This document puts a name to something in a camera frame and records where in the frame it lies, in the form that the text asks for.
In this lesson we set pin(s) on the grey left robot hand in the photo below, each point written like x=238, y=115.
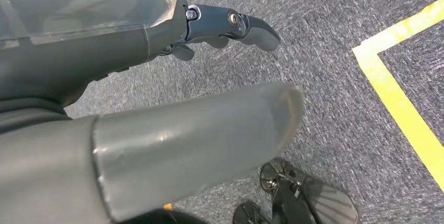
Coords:
x=86, y=42

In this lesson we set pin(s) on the black robot leg shell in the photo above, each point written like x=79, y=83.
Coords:
x=166, y=217

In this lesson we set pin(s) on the wide yellow floor tape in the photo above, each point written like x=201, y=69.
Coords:
x=399, y=104

